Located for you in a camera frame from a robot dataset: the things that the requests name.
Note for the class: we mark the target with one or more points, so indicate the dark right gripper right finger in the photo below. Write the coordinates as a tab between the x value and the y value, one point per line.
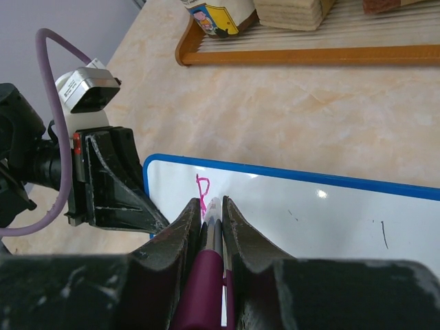
274	290

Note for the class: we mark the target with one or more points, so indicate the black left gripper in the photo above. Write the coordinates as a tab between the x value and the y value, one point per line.
107	189

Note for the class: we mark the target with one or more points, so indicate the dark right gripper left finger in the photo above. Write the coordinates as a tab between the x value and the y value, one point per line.
138	290

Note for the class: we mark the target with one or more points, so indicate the blue-framed whiteboard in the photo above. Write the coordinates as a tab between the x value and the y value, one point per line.
309	215

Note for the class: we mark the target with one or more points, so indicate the white cloth bag left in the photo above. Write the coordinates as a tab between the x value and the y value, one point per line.
222	18

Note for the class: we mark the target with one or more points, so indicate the brown box under shelf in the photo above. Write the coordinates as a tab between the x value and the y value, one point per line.
298	15

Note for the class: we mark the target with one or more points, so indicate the wooden shelf rack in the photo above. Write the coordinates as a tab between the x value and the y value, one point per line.
404	36

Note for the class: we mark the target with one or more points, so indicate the brown block under shelf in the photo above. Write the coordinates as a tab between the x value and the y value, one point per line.
379	7

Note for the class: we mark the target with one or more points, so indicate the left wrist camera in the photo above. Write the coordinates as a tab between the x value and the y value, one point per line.
84	93

